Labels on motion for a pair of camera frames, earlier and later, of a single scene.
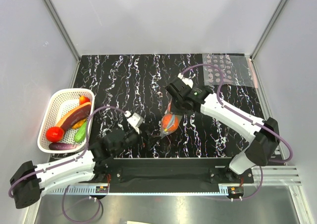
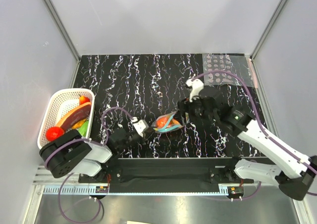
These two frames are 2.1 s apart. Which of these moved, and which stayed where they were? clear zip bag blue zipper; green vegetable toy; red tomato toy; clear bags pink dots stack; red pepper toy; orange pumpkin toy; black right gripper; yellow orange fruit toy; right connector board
Moved: orange pumpkin toy; clear zip bag blue zipper; black right gripper
Stayed: red tomato toy; clear bags pink dots stack; red pepper toy; right connector board; green vegetable toy; yellow orange fruit toy
